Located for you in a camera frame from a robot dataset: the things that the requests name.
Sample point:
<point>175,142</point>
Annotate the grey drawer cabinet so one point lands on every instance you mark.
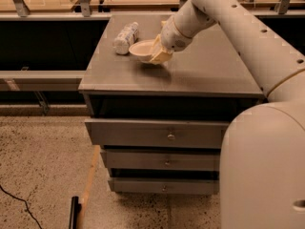
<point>206,82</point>

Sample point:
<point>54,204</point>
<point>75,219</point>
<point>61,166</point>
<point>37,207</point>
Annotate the top grey drawer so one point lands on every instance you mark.
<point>156,133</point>

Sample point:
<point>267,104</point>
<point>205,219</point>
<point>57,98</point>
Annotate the clear plastic water bottle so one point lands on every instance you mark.
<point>126,38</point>

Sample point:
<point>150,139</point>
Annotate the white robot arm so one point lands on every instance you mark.
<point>262,161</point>

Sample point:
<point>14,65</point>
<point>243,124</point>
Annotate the white paper bowl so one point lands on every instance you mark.
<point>142,50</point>

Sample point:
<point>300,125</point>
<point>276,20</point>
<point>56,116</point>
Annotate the bottom grey drawer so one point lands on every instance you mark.
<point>163,186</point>

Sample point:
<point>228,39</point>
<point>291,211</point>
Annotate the black bar on floor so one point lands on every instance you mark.
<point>74,213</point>

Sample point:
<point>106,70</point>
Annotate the grey drawer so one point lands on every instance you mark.
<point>163,186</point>
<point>151,160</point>
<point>156,133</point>

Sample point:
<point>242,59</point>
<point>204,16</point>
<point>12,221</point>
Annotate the middle grey drawer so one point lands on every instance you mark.
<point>151,160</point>

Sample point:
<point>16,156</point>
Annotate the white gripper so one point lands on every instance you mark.
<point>173,36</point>

